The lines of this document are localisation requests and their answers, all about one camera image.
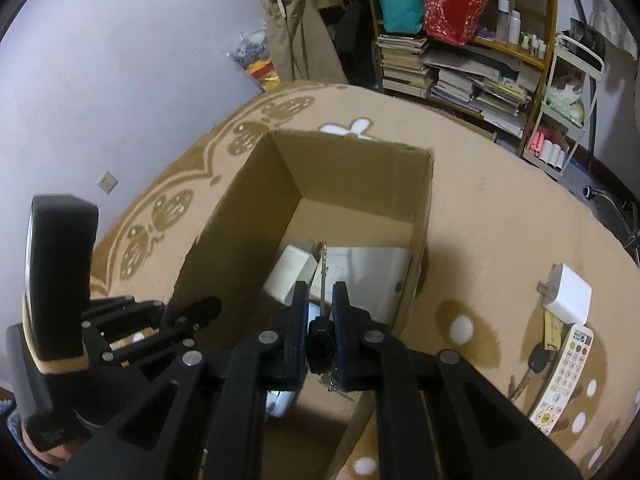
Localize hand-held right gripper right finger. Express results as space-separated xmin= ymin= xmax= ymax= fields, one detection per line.
xmin=331 ymin=281 xmax=583 ymax=480

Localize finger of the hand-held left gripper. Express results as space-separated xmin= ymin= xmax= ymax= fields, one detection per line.
xmin=102 ymin=296 xmax=223 ymax=368
xmin=80 ymin=296 xmax=167 ymax=348

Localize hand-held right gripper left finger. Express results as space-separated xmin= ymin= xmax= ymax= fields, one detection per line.
xmin=57 ymin=280 xmax=311 ymax=480

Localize white power adapter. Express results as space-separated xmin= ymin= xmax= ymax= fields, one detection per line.
xmin=537 ymin=262 xmax=593 ymax=323
xmin=262 ymin=244 xmax=321 ymax=306

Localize black fob key bunch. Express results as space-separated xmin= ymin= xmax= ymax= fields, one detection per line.
xmin=306 ymin=316 xmax=353 ymax=396

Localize white box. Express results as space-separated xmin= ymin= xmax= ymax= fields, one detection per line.
xmin=310 ymin=246 xmax=413 ymax=323

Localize thin metal ruler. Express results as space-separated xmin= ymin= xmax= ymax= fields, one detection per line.
xmin=320 ymin=241 xmax=332 ymax=311

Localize light blue portable device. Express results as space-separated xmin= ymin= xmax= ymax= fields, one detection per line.
xmin=265 ymin=390 xmax=301 ymax=418

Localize cardboard box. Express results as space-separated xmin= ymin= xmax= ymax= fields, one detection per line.
xmin=172 ymin=130 xmax=436 ymax=480

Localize black car key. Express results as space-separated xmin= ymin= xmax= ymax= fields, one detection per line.
xmin=510 ymin=344 xmax=551 ymax=401

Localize yellow tag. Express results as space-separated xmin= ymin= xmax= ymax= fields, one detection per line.
xmin=544 ymin=310 xmax=563 ymax=351

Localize white remote control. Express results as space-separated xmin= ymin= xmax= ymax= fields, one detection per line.
xmin=529 ymin=324 xmax=595 ymax=436

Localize colourful plastic bags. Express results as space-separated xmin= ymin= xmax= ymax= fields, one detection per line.
xmin=227 ymin=30 xmax=281 ymax=93

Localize stack of books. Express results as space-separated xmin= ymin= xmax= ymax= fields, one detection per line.
xmin=375 ymin=34 xmax=538 ymax=133

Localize white rolling cart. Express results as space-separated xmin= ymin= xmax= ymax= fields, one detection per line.
xmin=520 ymin=34 xmax=606 ymax=181

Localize beige hanging cloth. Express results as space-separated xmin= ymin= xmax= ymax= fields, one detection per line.
xmin=257 ymin=0 xmax=351 ymax=86

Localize office chair base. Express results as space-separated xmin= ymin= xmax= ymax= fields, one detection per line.
xmin=582 ymin=185 xmax=640 ymax=266

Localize red patterned bag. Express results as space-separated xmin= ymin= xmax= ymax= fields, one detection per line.
xmin=422 ymin=0 xmax=496 ymax=47

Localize clear bottle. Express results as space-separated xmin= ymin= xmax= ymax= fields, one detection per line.
xmin=495 ymin=0 xmax=512 ymax=43

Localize wooden shelf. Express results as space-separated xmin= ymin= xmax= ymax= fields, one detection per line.
xmin=362 ymin=0 xmax=558 ymax=161

